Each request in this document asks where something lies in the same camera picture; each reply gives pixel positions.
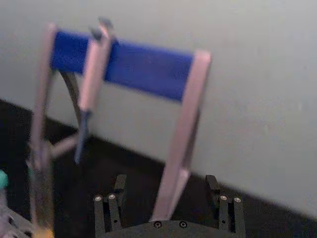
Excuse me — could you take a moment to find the grey speckled object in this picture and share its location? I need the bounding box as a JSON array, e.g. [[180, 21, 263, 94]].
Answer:
[[0, 189, 34, 238]]

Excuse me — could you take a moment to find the black table cloth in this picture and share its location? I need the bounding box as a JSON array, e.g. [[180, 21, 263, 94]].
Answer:
[[0, 98, 317, 238]]

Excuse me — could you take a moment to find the plain pale wall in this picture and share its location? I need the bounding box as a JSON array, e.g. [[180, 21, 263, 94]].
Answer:
[[0, 0, 317, 220]]

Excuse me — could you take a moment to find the rack with steel bars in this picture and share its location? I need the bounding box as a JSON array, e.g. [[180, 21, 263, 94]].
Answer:
[[26, 17, 212, 233]]

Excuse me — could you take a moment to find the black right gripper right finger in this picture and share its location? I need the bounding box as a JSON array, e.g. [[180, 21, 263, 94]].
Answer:
[[205, 175, 246, 235]]

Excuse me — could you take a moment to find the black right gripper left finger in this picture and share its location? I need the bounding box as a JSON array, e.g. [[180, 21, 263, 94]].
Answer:
[[93, 174, 129, 238]]

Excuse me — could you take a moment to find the blue panel on rack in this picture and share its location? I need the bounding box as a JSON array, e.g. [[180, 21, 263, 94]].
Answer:
[[50, 29, 195, 102]]

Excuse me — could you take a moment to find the thin blue hanging tool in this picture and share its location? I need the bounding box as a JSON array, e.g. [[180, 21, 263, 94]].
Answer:
[[75, 111, 92, 165]]

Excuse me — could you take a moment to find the dark curved strap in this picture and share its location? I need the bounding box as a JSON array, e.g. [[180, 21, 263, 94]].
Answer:
[[62, 71, 83, 126]]

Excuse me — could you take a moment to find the small teal object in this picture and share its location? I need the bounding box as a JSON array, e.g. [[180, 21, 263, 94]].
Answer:
[[0, 169, 8, 191]]

